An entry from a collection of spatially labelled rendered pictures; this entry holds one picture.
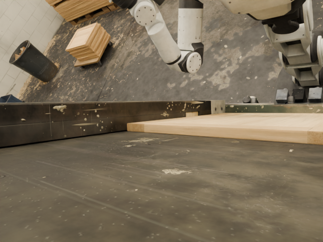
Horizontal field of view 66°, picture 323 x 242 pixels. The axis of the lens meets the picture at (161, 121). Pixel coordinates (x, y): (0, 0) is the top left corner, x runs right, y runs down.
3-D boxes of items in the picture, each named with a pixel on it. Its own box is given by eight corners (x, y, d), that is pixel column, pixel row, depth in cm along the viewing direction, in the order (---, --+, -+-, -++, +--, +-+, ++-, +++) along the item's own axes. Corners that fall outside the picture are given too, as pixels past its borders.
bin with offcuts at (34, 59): (64, 61, 467) (32, 37, 422) (51, 84, 448) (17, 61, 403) (50, 65, 499) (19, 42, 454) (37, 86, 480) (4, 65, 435)
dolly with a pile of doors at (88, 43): (116, 40, 392) (98, 20, 363) (103, 67, 372) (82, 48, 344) (92, 47, 429) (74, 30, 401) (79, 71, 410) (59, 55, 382)
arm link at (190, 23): (185, 65, 108) (187, 8, 99) (207, 70, 99) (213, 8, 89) (164, 68, 101) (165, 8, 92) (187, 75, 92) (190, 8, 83)
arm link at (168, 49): (144, 39, 89) (168, 77, 102) (163, 42, 81) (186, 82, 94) (163, 19, 91) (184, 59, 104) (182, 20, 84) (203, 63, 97)
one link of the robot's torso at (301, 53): (286, 45, 143) (263, -4, 108) (323, 40, 132) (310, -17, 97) (284, 71, 141) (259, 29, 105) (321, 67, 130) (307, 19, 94)
